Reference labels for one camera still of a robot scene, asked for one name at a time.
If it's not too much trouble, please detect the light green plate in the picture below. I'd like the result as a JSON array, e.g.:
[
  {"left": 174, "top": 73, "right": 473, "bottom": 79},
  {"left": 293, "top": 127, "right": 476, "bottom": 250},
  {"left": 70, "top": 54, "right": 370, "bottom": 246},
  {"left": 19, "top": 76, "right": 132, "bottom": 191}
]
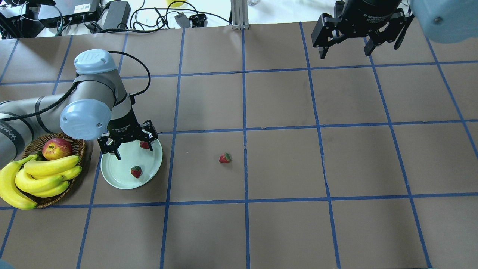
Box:
[{"left": 100, "top": 140, "right": 163, "bottom": 189}]

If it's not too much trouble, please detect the aluminium frame post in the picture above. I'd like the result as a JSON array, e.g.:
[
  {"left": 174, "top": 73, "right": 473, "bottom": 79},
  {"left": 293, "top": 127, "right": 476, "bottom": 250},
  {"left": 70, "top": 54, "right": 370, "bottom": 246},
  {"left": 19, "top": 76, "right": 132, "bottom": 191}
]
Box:
[{"left": 230, "top": 0, "right": 250, "bottom": 30}]

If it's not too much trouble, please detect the bunch of yellow bananas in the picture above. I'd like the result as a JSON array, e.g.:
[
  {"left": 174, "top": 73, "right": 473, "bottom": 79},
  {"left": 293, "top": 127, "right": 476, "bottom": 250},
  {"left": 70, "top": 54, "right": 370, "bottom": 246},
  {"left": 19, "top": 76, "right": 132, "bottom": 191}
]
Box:
[{"left": 0, "top": 154, "right": 83, "bottom": 210}]

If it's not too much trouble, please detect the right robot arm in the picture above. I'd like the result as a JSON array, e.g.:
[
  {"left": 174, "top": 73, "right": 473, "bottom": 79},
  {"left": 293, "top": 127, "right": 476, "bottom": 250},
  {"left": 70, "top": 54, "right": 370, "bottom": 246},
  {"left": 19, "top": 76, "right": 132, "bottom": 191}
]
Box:
[{"left": 311, "top": 0, "right": 478, "bottom": 59}]

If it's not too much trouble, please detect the black power brick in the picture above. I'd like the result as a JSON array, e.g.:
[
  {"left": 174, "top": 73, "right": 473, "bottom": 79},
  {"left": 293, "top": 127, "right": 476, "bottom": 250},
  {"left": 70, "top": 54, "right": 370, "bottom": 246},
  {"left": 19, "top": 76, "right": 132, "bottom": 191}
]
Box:
[{"left": 101, "top": 0, "right": 131, "bottom": 30}]

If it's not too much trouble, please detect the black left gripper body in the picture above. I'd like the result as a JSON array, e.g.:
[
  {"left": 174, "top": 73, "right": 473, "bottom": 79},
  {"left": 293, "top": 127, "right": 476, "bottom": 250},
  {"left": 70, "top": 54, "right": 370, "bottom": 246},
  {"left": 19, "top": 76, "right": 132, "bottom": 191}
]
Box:
[{"left": 106, "top": 110, "right": 145, "bottom": 145}]

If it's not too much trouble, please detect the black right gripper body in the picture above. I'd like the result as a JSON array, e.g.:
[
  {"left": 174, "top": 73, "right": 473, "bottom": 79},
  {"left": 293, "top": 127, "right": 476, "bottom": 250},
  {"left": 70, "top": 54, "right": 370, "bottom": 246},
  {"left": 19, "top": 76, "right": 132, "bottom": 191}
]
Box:
[{"left": 334, "top": 0, "right": 404, "bottom": 40}]

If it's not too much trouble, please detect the red apple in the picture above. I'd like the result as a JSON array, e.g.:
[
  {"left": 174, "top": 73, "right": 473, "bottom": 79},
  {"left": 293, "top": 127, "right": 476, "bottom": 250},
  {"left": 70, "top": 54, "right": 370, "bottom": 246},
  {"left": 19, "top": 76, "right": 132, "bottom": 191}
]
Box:
[{"left": 41, "top": 138, "right": 73, "bottom": 160}]

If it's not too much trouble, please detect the wicker fruit basket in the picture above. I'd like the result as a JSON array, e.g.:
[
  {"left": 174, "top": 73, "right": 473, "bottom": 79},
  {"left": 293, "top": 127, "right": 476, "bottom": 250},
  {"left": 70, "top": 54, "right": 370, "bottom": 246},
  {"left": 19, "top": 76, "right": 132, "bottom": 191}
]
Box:
[{"left": 18, "top": 133, "right": 87, "bottom": 209}]

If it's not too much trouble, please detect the red strawberry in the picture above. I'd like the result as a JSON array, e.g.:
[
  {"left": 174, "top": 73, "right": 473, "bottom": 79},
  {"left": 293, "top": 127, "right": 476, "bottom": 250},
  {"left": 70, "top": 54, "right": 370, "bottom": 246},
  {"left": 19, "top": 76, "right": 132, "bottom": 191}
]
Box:
[
  {"left": 130, "top": 166, "right": 142, "bottom": 179},
  {"left": 218, "top": 152, "right": 232, "bottom": 164}
]

